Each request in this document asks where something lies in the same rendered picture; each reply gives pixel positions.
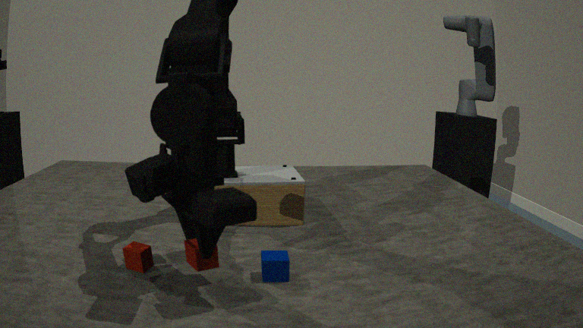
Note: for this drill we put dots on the red cube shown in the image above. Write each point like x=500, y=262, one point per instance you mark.
x=194, y=258
x=138, y=257

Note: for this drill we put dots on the blue cube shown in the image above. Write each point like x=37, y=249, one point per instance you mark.
x=275, y=266

